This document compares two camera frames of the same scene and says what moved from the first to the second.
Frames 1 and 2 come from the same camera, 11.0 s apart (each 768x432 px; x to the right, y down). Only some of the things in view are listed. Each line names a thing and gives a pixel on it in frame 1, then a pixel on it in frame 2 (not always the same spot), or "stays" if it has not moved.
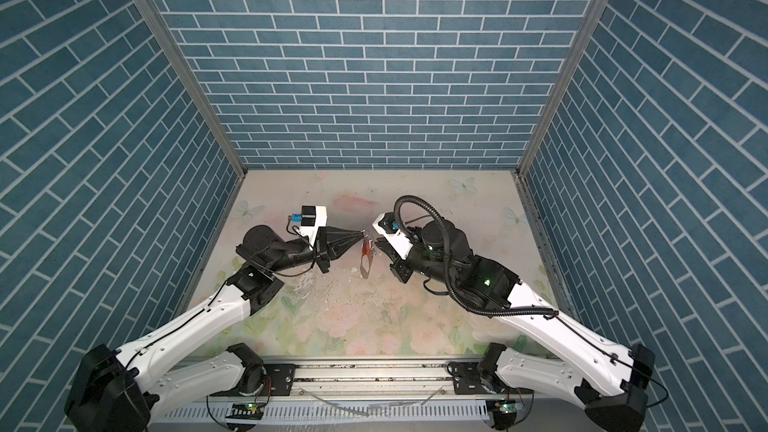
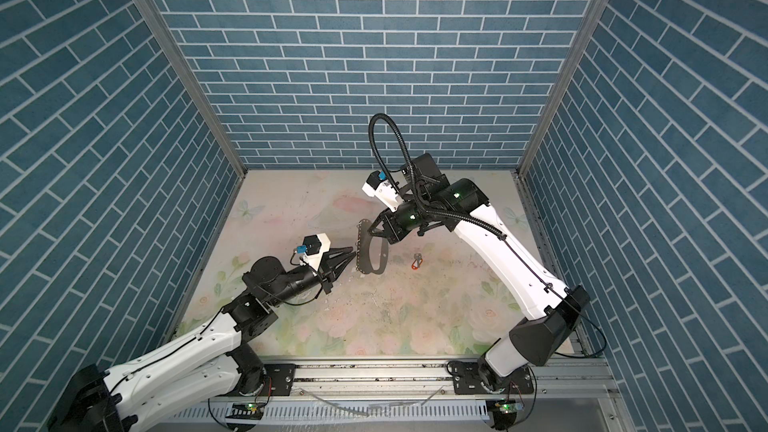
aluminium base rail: [371, 377] stays
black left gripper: [325, 247] -> [329, 265]
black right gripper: [401, 268] -> [391, 229]
